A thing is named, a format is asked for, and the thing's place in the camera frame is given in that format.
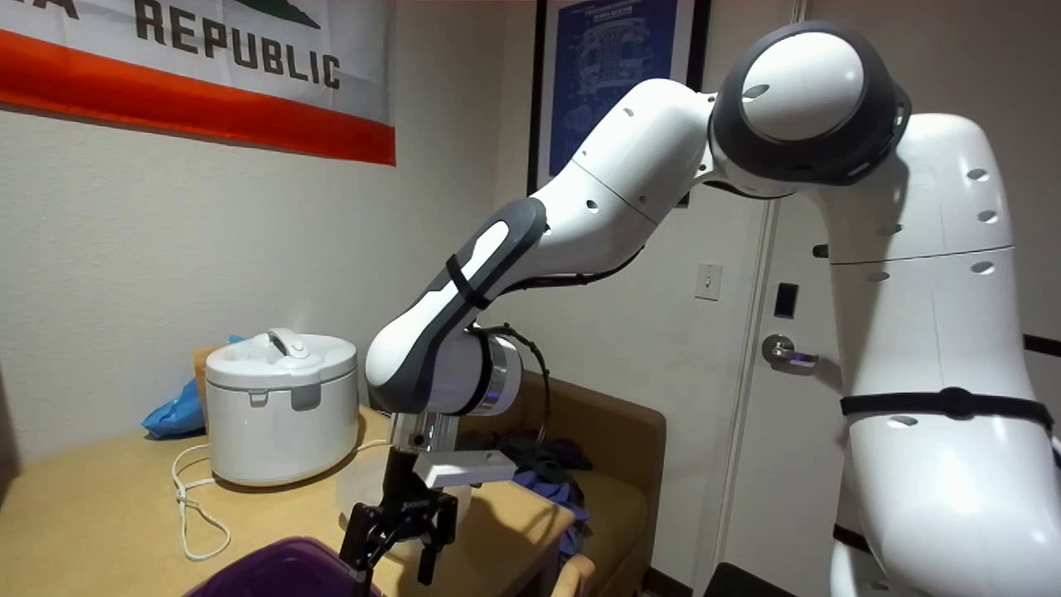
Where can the white light switch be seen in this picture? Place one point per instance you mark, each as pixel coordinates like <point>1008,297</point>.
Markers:
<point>709,284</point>

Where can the clear plastic bowl stack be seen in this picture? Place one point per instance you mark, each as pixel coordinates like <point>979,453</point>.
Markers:
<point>360,485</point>

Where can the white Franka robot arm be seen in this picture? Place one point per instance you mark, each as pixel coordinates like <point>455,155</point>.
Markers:
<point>951,331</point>

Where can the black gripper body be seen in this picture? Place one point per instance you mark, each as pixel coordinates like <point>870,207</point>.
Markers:
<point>403,508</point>

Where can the dark grey bin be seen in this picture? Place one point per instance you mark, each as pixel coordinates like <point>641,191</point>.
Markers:
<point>7,441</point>

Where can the blue framed poster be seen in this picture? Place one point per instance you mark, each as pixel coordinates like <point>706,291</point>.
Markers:
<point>608,53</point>

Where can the white rice cooker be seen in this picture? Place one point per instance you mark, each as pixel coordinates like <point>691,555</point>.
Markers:
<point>284,410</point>

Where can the blue cloth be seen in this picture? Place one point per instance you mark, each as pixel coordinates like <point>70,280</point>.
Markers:
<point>176,416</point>

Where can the wooden chair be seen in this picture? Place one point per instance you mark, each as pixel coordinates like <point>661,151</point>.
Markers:
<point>571,579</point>

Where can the purple bowl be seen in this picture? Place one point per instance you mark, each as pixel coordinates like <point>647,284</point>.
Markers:
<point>277,568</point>

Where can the dark clothes pile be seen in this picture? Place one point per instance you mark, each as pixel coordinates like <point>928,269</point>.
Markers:
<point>552,485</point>

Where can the black door lock plate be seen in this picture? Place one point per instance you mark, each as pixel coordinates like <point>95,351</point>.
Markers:
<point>787,300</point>

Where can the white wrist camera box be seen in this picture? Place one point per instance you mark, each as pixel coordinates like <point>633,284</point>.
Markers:
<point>470,468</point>

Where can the California Republic flag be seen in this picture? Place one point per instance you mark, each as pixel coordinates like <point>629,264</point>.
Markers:
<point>219,111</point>

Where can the white door with lever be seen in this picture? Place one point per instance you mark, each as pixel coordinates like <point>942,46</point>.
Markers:
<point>775,466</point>

